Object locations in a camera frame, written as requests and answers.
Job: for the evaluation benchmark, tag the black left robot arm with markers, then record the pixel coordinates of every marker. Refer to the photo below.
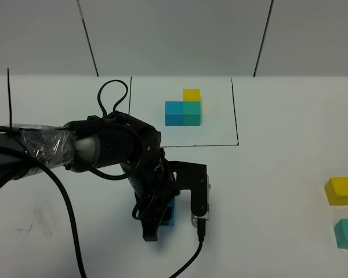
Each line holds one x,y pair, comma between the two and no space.
114,147

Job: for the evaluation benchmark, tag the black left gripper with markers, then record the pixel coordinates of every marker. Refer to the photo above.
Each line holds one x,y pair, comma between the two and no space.
151,186

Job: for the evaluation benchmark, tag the white template sheet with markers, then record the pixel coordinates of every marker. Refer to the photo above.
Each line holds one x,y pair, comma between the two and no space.
147,103

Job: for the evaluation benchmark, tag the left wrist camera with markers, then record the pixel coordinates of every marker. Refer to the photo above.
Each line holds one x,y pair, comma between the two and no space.
193,177

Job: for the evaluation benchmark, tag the green template cube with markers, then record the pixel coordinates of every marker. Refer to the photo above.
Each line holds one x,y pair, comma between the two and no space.
191,113

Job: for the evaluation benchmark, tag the blue template cube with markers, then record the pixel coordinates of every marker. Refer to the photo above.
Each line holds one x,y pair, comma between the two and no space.
174,113

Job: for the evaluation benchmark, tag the yellow template cube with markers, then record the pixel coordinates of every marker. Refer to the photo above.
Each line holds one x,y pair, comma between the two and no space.
191,95

